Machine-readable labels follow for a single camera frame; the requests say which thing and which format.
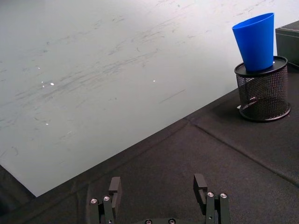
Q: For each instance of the blue plastic cup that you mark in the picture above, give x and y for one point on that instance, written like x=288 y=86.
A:
x=255 y=49

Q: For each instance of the black box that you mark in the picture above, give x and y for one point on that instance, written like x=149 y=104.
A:
x=287 y=44

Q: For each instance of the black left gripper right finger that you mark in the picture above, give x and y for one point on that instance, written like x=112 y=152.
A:
x=210 y=205

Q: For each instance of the black table cloth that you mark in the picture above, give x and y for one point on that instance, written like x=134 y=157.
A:
x=187 y=168

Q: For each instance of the black mesh pen holder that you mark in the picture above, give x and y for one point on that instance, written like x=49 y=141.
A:
x=264 y=93

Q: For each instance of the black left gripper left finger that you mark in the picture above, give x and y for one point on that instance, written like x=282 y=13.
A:
x=114 y=198

